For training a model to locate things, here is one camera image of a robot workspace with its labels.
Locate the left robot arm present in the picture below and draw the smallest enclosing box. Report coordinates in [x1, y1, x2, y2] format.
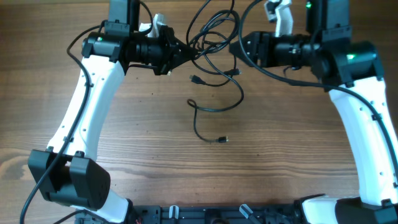
[28, 1, 195, 223]

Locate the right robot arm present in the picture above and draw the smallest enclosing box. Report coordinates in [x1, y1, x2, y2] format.
[229, 0, 397, 223]

